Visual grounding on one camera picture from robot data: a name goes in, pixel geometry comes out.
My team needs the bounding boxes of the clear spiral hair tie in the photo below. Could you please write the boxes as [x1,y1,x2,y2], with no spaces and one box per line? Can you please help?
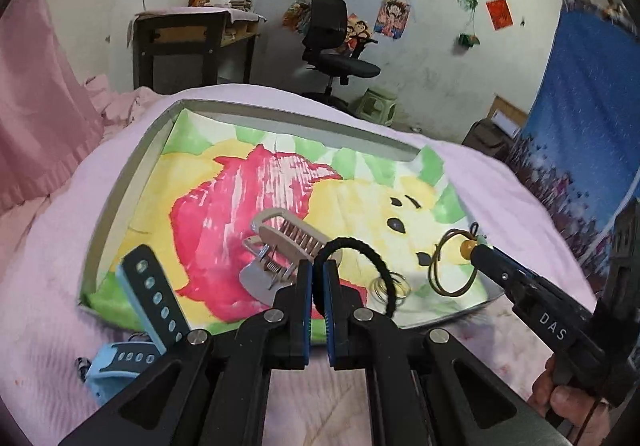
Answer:
[371,276,401,303]

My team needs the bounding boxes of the blue wrist watch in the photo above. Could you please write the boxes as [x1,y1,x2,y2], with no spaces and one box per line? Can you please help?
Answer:
[82,244,191,407]

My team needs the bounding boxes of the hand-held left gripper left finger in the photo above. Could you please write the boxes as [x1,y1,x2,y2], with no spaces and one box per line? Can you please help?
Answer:
[57,258,314,446]

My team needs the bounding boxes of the stack of books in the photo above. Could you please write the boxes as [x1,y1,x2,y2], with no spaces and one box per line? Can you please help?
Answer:
[210,0,259,12]

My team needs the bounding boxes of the painted paper sheet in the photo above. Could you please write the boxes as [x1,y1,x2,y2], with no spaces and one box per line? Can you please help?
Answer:
[87,108,493,327]

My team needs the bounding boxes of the black office chair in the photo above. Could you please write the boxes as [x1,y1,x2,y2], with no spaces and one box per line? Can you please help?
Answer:
[300,0,382,109]

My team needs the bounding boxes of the beige hair claw clip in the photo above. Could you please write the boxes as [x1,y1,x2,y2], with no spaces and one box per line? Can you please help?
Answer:
[239,208,343,307]

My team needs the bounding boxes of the black braided hair tie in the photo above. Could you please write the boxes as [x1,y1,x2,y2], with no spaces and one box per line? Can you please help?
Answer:
[316,237,398,319]

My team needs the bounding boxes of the thin gold bangle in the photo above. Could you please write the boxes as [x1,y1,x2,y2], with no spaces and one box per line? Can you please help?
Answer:
[380,271,412,299]

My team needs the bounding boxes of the red paper sheet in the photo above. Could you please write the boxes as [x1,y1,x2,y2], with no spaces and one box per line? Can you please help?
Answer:
[486,0,514,31]

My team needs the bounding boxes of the dark wooden desk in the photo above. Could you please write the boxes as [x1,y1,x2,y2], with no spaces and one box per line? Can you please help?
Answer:
[132,8,266,94]

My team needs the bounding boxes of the colourful wall picture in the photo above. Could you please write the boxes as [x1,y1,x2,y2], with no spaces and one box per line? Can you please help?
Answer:
[282,0,313,34]

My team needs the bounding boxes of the dark brown bag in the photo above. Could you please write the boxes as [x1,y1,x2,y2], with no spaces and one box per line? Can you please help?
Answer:
[462,118,512,160]

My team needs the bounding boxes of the pink floral bed sheet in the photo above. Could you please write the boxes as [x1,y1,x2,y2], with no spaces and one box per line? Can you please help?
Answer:
[0,76,601,446]

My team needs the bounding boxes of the pink curtain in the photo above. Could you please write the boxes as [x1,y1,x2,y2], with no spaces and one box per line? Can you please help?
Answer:
[0,0,111,217]

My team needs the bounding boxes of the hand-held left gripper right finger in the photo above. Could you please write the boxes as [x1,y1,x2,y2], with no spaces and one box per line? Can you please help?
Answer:
[322,258,576,446]

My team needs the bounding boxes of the blue printed curtain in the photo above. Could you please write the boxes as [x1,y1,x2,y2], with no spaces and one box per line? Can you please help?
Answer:
[510,0,640,272]

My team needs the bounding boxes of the grey cardboard tray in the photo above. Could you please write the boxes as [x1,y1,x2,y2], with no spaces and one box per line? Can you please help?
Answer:
[77,98,506,332]

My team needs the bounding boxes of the person's right hand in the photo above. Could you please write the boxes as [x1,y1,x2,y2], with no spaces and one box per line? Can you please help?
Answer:
[529,356,612,446]

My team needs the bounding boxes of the green plastic stool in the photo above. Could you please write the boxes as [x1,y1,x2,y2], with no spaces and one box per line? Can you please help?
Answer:
[350,87,398,127]

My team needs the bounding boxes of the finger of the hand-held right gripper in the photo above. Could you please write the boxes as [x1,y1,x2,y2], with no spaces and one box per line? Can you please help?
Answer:
[470,245,523,297]

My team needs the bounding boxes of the cartoon wall poster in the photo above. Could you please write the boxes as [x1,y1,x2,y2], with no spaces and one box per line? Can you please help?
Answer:
[374,0,412,40]

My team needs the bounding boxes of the brown cord necklace with bead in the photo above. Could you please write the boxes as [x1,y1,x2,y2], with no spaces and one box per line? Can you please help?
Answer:
[429,223,488,298]

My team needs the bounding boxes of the cartoon children wall sticker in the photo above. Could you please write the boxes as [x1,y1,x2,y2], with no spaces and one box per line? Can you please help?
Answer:
[345,13,376,53]

